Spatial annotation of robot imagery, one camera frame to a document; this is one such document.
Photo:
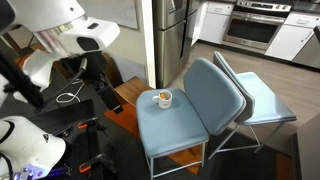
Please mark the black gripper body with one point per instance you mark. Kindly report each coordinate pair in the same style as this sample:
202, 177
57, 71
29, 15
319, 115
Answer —
96, 68

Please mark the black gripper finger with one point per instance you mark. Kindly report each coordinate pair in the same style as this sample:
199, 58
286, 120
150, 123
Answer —
114, 101

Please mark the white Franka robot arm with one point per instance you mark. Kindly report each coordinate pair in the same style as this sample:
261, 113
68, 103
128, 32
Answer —
33, 13

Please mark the white printed mug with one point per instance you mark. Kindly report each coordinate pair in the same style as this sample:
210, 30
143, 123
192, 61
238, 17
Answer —
165, 100

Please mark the blue padded chair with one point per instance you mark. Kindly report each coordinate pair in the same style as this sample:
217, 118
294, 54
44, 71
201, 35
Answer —
263, 96
173, 126

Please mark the curved wooden stool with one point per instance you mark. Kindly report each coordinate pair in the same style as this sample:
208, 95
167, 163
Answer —
113, 70
25, 55
133, 88

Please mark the orange black clamp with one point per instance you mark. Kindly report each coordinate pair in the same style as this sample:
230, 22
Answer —
87, 124
91, 164

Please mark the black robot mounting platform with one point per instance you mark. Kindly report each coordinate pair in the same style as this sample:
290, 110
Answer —
76, 111

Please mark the stainless steel refrigerator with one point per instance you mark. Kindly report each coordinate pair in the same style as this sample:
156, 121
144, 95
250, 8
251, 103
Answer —
170, 40

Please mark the narrow white kitchen cabinet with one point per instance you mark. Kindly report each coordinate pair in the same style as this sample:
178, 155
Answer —
215, 23

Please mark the stainless steel oven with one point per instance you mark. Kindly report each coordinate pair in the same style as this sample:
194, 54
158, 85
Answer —
253, 30

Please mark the wide white kitchen cabinet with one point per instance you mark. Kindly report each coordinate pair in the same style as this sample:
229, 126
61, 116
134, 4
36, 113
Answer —
290, 38

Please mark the stainless steel dishwasher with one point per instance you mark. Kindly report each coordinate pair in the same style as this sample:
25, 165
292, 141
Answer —
310, 53

